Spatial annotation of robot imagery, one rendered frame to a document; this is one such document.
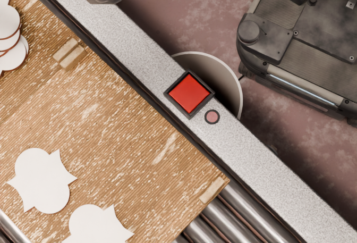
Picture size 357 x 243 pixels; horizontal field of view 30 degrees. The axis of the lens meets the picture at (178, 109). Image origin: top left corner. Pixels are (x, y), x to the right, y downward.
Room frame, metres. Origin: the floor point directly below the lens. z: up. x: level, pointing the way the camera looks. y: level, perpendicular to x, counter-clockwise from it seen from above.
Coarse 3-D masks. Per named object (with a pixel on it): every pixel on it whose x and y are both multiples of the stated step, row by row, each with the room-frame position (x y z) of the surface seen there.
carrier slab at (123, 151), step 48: (48, 96) 0.45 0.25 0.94; (96, 96) 0.44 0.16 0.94; (0, 144) 0.37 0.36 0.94; (48, 144) 0.35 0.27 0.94; (96, 144) 0.34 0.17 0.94; (144, 144) 0.32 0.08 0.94; (0, 192) 0.28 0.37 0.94; (96, 192) 0.24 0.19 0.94; (144, 192) 0.22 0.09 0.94; (192, 192) 0.21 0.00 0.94; (48, 240) 0.17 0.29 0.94; (144, 240) 0.14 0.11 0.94
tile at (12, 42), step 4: (20, 32) 0.59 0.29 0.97; (16, 36) 0.58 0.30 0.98; (20, 36) 0.58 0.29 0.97; (0, 40) 0.58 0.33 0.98; (4, 40) 0.57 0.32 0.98; (8, 40) 0.57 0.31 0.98; (12, 40) 0.57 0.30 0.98; (16, 40) 0.57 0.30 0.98; (0, 44) 0.57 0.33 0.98; (4, 44) 0.57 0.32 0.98; (8, 44) 0.56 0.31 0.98; (12, 44) 0.56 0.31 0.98; (16, 44) 0.57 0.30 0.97; (0, 48) 0.56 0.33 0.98; (4, 48) 0.56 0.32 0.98; (8, 48) 0.56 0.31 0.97
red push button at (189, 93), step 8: (184, 80) 0.44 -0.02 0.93; (192, 80) 0.43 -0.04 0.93; (176, 88) 0.42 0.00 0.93; (184, 88) 0.42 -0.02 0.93; (192, 88) 0.42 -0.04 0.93; (200, 88) 0.41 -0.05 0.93; (176, 96) 0.41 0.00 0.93; (184, 96) 0.40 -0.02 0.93; (192, 96) 0.40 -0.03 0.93; (200, 96) 0.40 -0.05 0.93; (184, 104) 0.39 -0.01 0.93; (192, 104) 0.38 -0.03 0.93
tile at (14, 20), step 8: (0, 0) 0.66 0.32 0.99; (8, 0) 0.66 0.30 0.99; (0, 8) 0.64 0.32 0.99; (8, 8) 0.64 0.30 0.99; (0, 16) 0.62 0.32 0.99; (8, 16) 0.62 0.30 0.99; (16, 16) 0.62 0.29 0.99; (0, 24) 0.61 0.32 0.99; (8, 24) 0.60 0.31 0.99; (16, 24) 0.60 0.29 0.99; (0, 32) 0.59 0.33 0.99; (8, 32) 0.58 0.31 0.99; (16, 32) 0.59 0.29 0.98
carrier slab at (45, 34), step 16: (16, 0) 0.68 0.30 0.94; (32, 0) 0.67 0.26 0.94; (32, 16) 0.64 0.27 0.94; (48, 16) 0.63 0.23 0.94; (32, 32) 0.60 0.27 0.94; (48, 32) 0.59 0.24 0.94; (64, 32) 0.59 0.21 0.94; (32, 48) 0.56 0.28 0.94; (48, 48) 0.56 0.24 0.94; (32, 64) 0.53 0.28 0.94; (48, 64) 0.52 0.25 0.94; (0, 80) 0.51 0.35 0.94; (16, 80) 0.50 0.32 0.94; (32, 80) 0.49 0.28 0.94; (0, 96) 0.47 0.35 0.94; (16, 96) 0.47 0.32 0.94; (0, 112) 0.44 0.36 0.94
